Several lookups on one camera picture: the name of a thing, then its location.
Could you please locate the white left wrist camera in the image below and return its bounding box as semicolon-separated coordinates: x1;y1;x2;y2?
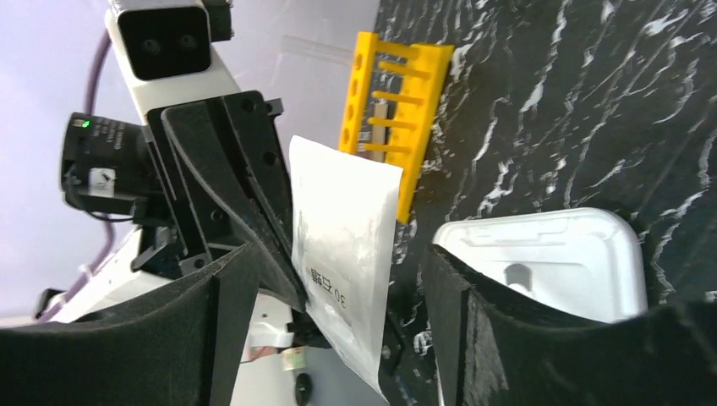
105;0;240;123

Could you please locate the white bin lid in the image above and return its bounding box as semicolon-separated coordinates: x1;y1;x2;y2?
433;207;649;323

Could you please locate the yellow test tube rack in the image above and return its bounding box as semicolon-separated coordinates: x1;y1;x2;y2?
338;31;455;223

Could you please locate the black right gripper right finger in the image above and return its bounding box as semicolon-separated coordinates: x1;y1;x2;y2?
421;245;716;405

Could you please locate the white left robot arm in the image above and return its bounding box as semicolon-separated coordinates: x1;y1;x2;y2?
2;91;308;405

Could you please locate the white paper packet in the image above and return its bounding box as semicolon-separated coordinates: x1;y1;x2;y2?
288;135;402;394

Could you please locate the glass test tube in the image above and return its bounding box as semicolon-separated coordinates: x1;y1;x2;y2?
370;101;389;162

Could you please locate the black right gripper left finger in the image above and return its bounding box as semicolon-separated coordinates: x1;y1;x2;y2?
1;244;262;405

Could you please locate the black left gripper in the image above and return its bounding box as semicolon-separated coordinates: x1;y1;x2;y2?
145;91;307;311

